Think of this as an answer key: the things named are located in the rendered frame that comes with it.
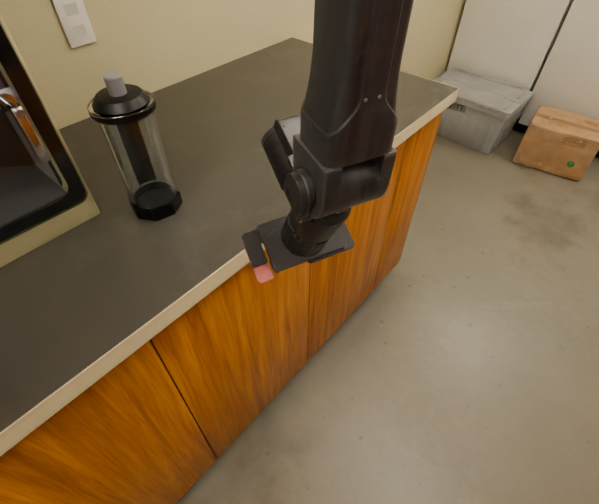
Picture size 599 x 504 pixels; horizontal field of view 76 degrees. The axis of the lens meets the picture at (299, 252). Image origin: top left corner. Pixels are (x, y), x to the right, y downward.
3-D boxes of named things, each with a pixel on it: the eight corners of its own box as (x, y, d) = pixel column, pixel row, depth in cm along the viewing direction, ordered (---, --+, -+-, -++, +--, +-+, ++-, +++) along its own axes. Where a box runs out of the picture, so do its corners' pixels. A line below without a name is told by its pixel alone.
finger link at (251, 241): (237, 252, 56) (241, 230, 48) (281, 237, 58) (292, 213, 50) (254, 294, 55) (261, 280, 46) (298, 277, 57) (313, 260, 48)
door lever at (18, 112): (41, 147, 63) (25, 153, 62) (9, 90, 56) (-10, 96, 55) (56, 159, 61) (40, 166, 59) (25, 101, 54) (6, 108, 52)
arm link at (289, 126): (305, 201, 31) (393, 173, 33) (253, 85, 33) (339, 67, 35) (281, 246, 42) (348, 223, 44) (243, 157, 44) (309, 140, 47)
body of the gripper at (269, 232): (255, 230, 49) (261, 207, 42) (324, 207, 52) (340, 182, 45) (274, 275, 48) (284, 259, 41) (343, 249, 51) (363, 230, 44)
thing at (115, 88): (90, 110, 66) (74, 71, 61) (142, 96, 70) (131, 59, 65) (105, 133, 61) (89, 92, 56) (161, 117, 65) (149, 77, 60)
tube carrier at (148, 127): (122, 196, 80) (79, 97, 65) (171, 179, 85) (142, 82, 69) (139, 225, 74) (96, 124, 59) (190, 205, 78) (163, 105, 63)
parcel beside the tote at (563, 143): (510, 161, 255) (529, 122, 234) (522, 140, 274) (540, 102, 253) (577, 183, 239) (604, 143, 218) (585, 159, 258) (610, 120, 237)
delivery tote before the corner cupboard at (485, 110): (412, 129, 285) (423, 84, 261) (440, 109, 306) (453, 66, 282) (490, 160, 257) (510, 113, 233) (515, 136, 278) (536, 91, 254)
